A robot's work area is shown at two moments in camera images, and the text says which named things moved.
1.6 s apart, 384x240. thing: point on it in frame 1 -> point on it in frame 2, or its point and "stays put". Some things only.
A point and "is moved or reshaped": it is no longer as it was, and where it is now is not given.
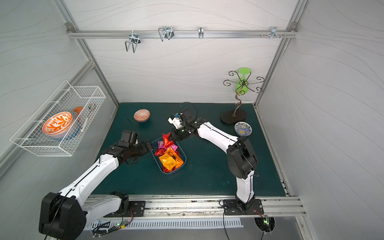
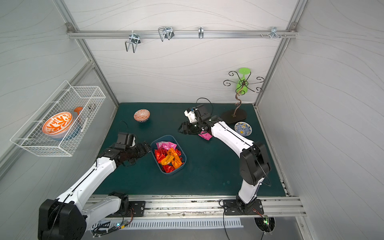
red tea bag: (167, 142) -> (178, 152)
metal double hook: (135, 40) stays put
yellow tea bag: (168, 161) is moved or reshaped
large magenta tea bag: (161, 145) stays put
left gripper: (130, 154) stays put
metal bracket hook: (273, 33) stays put
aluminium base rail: (204, 206) stays put
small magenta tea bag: (173, 146) is moved or reshaped
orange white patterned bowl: (57, 125) stays put
